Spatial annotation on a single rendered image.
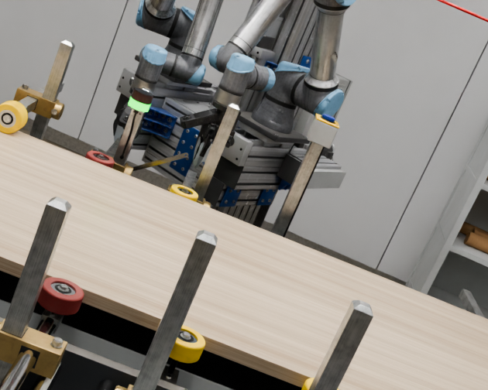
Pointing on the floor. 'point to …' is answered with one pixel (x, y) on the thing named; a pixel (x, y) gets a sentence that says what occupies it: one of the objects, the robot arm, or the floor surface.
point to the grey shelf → (447, 271)
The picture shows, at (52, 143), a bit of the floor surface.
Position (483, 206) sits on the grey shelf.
